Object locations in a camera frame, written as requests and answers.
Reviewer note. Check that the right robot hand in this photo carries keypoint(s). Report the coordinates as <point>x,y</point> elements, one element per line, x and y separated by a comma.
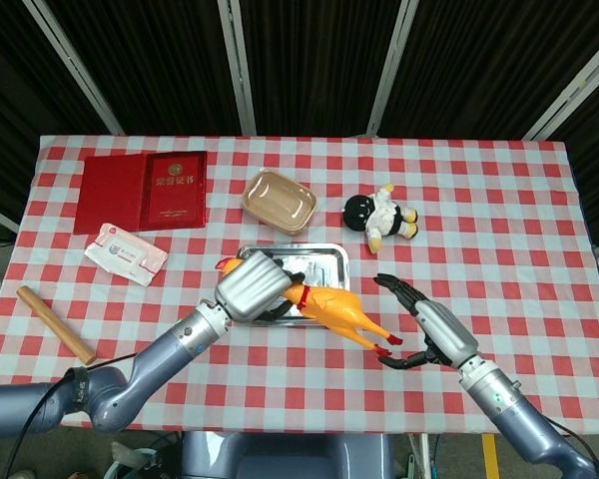
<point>444,329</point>

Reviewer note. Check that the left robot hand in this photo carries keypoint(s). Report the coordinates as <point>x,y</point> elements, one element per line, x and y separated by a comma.
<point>252,289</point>

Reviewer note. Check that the yellow rubber chicken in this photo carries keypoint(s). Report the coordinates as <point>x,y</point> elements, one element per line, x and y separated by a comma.
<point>337,309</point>

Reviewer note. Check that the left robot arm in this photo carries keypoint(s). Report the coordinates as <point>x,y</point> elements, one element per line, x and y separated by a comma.
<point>145,369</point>

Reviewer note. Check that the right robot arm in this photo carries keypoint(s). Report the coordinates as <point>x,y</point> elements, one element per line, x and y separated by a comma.
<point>519,419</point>

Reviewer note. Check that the stainless steel tray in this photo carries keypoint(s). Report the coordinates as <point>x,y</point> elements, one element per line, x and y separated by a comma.
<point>324,264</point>

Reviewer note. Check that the red white checkered tablecloth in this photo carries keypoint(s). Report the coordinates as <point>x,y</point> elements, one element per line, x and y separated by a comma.
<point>504,279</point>

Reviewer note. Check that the brown lidded food container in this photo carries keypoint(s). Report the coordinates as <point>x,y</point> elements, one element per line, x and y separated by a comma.
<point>279,202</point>

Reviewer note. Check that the wet wipes pack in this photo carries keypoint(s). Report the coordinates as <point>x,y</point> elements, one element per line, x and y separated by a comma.
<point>125,254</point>

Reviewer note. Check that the black and white plush doll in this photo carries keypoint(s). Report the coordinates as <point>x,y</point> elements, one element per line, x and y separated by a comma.
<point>374,212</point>

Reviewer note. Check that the red certificate folder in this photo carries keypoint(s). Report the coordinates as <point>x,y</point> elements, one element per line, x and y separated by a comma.
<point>130,192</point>

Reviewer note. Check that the blue-grey robot torso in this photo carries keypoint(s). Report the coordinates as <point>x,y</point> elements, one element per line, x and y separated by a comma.
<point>284,456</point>

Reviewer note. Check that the wooden rolling pin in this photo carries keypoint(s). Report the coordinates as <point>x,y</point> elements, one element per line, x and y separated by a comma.
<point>55,322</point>

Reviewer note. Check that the white plastic bag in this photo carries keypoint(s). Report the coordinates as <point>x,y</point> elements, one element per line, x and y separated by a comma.
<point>140,461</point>

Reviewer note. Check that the white partition post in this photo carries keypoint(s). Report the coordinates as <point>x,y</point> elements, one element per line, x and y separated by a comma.
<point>392,65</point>
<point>574,90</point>
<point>237,65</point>
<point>75,67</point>

